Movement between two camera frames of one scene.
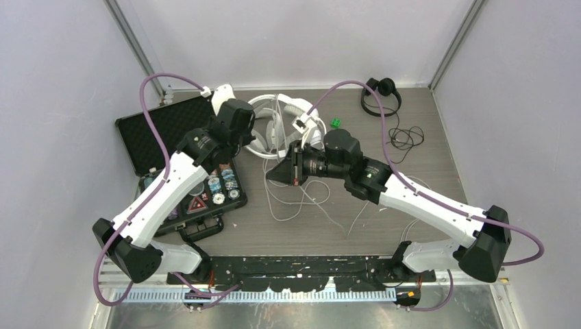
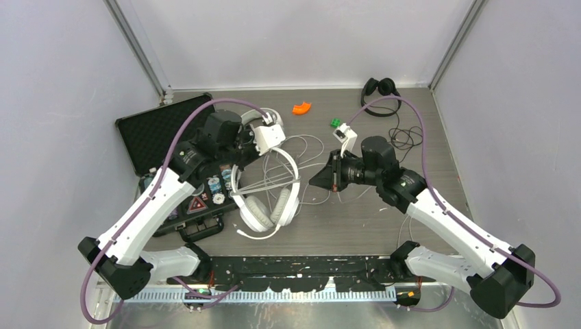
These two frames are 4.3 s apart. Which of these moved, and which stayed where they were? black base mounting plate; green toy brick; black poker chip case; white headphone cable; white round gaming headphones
Moved: white headphone cable; white round gaming headphones
Stayed: green toy brick; black poker chip case; black base mounting plate
